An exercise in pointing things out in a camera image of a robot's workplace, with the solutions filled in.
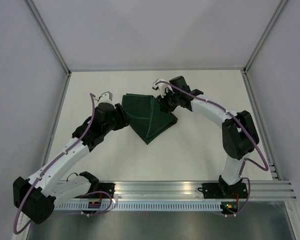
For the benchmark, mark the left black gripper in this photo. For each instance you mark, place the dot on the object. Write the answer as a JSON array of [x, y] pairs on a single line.
[[124, 119]]

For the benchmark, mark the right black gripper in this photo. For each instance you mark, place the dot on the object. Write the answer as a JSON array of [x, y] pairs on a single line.
[[162, 103]]

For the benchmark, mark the dark green cloth napkin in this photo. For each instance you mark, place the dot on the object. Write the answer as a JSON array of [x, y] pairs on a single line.
[[146, 118]]

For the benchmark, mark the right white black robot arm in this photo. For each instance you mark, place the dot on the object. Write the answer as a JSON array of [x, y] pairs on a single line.
[[238, 132]]

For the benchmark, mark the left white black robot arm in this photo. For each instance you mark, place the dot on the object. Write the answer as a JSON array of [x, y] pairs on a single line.
[[39, 194]]

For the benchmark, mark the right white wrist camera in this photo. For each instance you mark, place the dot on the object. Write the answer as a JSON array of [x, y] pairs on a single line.
[[162, 86]]

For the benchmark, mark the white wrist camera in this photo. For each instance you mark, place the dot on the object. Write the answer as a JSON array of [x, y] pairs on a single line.
[[162, 86], [105, 97]]

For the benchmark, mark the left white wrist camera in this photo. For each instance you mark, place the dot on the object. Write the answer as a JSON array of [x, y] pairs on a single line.
[[105, 97]]

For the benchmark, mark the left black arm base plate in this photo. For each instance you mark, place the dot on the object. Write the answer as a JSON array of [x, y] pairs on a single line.
[[103, 187]]

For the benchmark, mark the aluminium mounting rail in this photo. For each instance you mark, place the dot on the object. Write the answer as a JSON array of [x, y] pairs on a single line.
[[261, 190]]

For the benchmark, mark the white slotted cable duct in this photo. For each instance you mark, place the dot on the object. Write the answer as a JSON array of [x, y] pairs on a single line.
[[145, 206]]

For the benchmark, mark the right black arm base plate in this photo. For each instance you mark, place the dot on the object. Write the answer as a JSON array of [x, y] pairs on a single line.
[[213, 190]]

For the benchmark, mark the right aluminium frame post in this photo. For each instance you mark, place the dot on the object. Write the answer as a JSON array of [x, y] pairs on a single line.
[[265, 34]]

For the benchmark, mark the aluminium frame post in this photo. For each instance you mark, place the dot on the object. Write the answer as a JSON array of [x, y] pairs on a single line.
[[30, 4], [265, 34]]

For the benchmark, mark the left aluminium frame post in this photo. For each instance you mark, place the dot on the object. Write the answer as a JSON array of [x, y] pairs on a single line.
[[30, 4]]

